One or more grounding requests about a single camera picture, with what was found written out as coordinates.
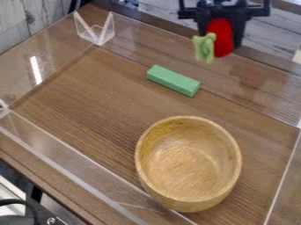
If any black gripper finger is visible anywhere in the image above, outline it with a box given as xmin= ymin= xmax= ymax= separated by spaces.
xmin=231 ymin=12 xmax=246 ymax=48
xmin=197 ymin=13 xmax=210 ymax=36

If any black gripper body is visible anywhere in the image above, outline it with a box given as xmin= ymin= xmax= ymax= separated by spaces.
xmin=178 ymin=0 xmax=272 ymax=21

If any red plush strawberry toy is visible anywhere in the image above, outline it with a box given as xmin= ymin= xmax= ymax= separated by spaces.
xmin=191 ymin=18 xmax=234 ymax=63

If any green rectangular block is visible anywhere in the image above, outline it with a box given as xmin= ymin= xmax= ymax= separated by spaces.
xmin=146 ymin=65 xmax=201 ymax=97

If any wooden bowl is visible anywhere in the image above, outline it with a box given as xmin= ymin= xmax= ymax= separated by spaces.
xmin=135 ymin=115 xmax=242 ymax=213

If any clear acrylic corner bracket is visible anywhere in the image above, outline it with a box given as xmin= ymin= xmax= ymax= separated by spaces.
xmin=72 ymin=11 xmax=115 ymax=47

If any clear acrylic tray wall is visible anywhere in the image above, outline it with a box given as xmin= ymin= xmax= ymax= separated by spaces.
xmin=0 ymin=100 xmax=197 ymax=225

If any black table leg bracket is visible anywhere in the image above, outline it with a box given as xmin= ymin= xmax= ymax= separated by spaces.
xmin=25 ymin=186 xmax=68 ymax=225

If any black cable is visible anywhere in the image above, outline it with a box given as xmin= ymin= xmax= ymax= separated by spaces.
xmin=0 ymin=199 xmax=40 ymax=225

